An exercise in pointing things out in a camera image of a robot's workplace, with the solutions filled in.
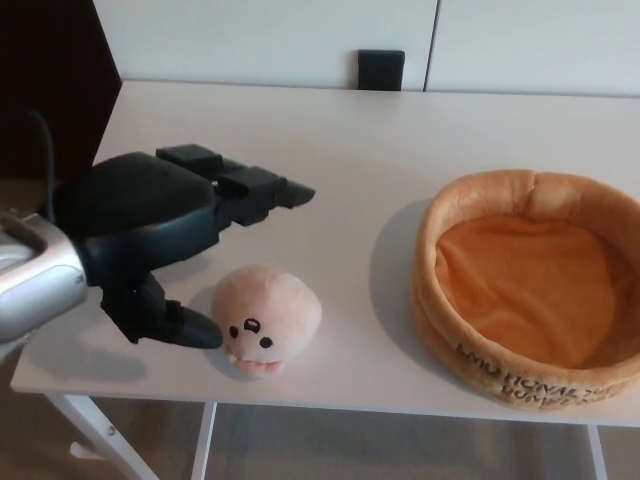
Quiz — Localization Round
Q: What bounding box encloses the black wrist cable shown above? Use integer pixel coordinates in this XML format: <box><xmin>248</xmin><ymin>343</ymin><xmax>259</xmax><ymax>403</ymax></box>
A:
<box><xmin>19</xmin><ymin>108</ymin><xmax>64</xmax><ymax>221</ymax></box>

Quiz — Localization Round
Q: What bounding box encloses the dark brown cabinet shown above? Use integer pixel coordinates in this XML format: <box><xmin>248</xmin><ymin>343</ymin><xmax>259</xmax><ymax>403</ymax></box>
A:
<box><xmin>0</xmin><ymin>0</ymin><xmax>124</xmax><ymax>181</ymax></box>

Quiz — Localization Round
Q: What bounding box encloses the orange round plush plate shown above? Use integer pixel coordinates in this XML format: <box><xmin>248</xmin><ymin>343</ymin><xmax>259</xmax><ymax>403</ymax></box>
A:
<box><xmin>410</xmin><ymin>169</ymin><xmax>640</xmax><ymax>411</ymax></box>

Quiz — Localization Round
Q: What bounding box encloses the beige plush dumpling toy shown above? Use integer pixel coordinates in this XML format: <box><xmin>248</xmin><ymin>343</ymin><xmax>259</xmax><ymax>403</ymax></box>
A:
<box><xmin>212</xmin><ymin>265</ymin><xmax>322</xmax><ymax>377</ymax></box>

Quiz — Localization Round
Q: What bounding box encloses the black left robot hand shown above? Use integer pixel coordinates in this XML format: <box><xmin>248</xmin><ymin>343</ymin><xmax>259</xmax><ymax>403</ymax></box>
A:
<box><xmin>52</xmin><ymin>143</ymin><xmax>317</xmax><ymax>350</ymax></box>

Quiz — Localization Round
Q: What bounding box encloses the white table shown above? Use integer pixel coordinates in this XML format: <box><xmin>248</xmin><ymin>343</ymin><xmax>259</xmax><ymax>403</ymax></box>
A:
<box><xmin>9</xmin><ymin>79</ymin><xmax>640</xmax><ymax>480</ymax></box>

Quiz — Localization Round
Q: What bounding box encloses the black rectangular wall plate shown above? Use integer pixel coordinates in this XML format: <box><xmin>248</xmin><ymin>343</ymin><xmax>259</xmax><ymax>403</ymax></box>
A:
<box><xmin>357</xmin><ymin>48</ymin><xmax>405</xmax><ymax>93</ymax></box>

